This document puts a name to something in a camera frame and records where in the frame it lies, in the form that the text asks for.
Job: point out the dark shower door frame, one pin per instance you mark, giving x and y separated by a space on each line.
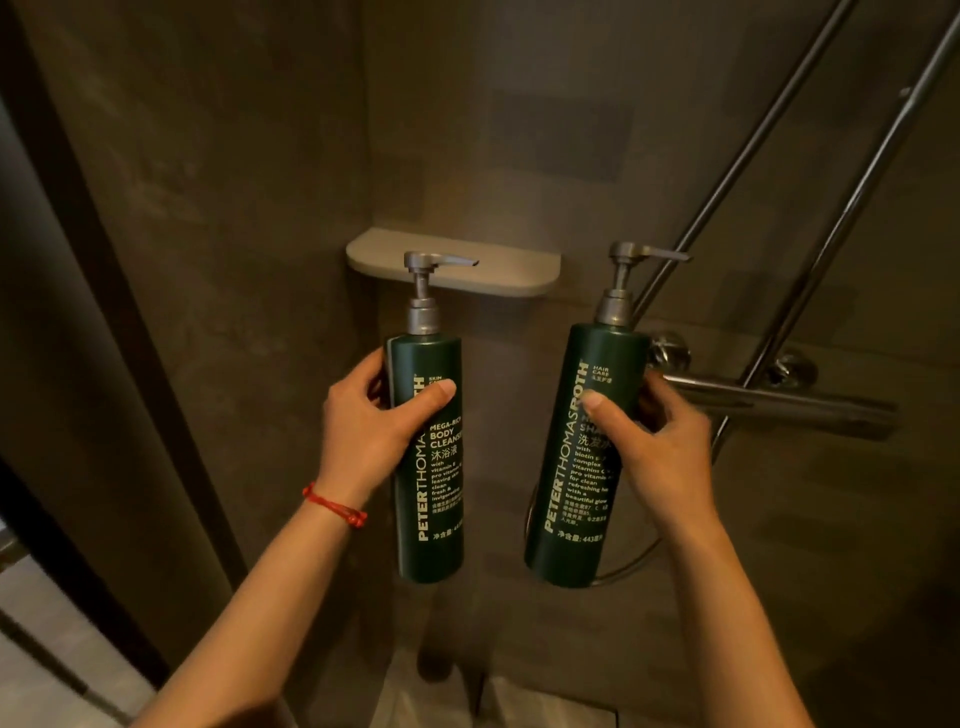
112 337

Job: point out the thick chrome shower riser pipe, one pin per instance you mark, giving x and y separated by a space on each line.
840 225

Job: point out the slim green pump bottle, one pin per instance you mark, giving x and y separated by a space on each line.
439 480

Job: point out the thin chrome shower rail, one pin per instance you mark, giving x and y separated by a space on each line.
742 157

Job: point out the person's right thumb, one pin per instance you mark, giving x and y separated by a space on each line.
611 420

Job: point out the person's right hand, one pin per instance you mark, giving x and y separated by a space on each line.
667 457

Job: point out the person's left thumb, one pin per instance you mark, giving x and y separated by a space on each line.
424 409

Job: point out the grey wall shelf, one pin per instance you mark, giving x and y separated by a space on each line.
480 259

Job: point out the person's left forearm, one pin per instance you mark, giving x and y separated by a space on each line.
255 615

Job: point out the person's right forearm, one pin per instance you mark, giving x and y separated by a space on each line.
727 622

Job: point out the chrome shower mixer valve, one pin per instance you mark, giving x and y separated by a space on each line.
772 401

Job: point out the wide green pump bottle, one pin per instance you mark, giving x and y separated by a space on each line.
574 465

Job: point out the person's left hand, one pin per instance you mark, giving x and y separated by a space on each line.
360 442

